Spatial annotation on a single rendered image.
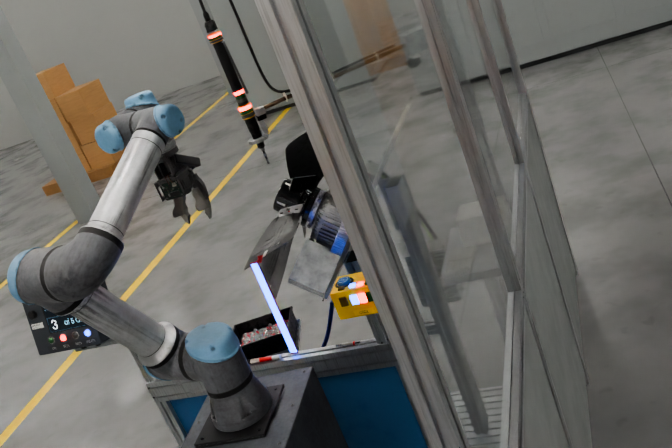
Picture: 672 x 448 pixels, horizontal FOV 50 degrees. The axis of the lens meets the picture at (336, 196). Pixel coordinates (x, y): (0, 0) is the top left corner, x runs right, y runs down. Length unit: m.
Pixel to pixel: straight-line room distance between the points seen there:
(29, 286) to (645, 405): 2.25
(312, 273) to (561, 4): 5.64
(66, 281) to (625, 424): 2.13
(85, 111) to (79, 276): 8.91
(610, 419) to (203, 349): 1.76
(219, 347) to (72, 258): 0.42
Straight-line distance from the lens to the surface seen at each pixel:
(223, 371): 1.75
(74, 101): 10.42
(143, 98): 1.84
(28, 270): 1.60
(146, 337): 1.77
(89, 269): 1.52
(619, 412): 3.05
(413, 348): 0.99
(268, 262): 2.62
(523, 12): 7.68
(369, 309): 2.07
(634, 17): 7.80
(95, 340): 2.47
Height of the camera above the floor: 1.98
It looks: 19 degrees down
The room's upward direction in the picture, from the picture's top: 22 degrees counter-clockwise
